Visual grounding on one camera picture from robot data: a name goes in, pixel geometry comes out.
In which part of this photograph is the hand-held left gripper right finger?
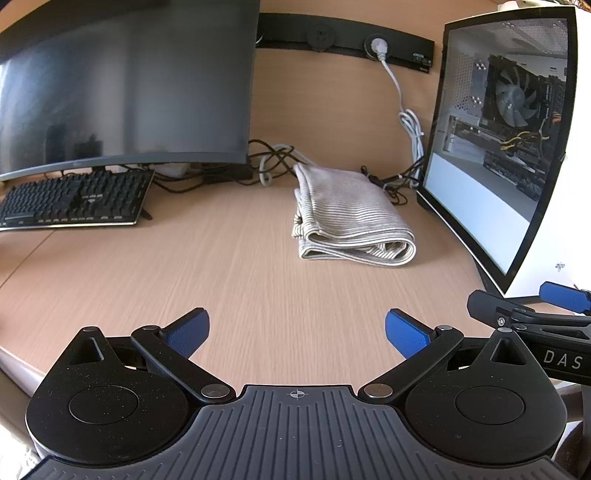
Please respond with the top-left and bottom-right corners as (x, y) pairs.
(358, 309), (541, 404)

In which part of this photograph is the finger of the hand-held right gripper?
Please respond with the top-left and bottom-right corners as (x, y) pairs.
(539, 281), (591, 316)
(466, 289), (591, 334)

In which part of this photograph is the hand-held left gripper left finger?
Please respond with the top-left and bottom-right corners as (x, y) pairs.
(65, 308), (234, 404)

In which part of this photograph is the beige striped shirt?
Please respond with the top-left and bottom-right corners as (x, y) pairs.
(291, 161), (417, 267)

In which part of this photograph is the white computer case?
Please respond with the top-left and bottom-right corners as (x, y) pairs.
(416, 6), (591, 299)

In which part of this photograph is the black keyboard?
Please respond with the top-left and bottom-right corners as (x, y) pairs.
(0, 168), (156, 232)

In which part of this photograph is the black curved computer monitor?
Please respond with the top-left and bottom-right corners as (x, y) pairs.
(0, 0), (262, 184)

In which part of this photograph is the thin white cable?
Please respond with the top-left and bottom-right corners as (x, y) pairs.
(257, 143), (297, 186)

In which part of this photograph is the tangle of dark cables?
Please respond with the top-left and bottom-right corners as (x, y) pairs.
(152, 137), (426, 206)

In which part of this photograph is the white power cable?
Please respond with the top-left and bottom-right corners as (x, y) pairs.
(366, 37), (426, 186)

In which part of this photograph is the black wall socket panel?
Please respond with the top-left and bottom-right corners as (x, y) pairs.
(256, 13), (436, 75)

